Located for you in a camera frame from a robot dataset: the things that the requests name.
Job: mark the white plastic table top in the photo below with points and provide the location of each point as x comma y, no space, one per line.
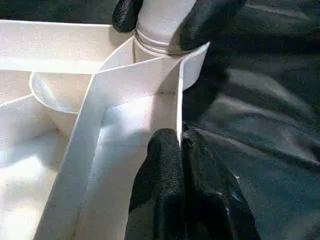
50,50

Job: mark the white plastic table leg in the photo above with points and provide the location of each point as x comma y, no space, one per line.
162,20

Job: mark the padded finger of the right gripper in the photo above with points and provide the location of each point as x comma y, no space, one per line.
207,25
126,15

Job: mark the black plastic mat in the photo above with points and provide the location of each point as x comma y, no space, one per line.
262,125

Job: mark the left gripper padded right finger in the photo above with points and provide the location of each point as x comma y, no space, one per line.
210,197

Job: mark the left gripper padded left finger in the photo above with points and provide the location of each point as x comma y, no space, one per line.
160,187

